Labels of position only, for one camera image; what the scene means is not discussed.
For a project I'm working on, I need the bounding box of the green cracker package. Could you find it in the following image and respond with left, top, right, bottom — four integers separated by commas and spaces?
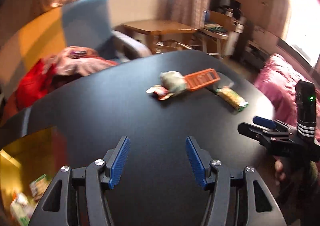
215, 87, 248, 112

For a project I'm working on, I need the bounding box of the green and cream small box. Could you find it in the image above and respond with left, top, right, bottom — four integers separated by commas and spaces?
10, 192, 34, 226

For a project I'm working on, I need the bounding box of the orange plastic rack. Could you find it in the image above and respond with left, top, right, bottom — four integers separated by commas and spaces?
183, 69, 220, 91

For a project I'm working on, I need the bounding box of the beige knitted cloth bundle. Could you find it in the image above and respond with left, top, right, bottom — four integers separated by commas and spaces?
160, 71, 187, 95

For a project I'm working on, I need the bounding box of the red gold candy wrapper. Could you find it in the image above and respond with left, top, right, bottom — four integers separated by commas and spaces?
145, 85, 174, 101

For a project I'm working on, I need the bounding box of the wooden chair with clutter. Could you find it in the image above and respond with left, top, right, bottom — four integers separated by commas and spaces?
199, 10, 246, 58

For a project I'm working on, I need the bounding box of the person's right hand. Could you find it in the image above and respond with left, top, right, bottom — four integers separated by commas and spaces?
274, 159, 287, 186

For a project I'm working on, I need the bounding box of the pink blanket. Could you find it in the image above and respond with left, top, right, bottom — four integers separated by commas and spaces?
254, 54, 306, 127

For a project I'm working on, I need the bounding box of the red and gold box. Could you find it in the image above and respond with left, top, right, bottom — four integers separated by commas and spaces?
1, 127, 68, 225

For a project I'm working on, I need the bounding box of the red garment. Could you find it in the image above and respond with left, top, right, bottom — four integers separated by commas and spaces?
1, 59, 56, 126

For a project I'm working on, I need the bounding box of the pink garment on chair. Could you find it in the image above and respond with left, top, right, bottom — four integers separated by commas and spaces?
42, 46, 118, 76

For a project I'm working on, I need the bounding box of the wooden side table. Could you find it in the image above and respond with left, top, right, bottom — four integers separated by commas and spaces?
123, 20, 197, 54

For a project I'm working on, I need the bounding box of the blue grey armchair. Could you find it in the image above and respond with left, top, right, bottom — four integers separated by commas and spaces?
0, 0, 152, 86

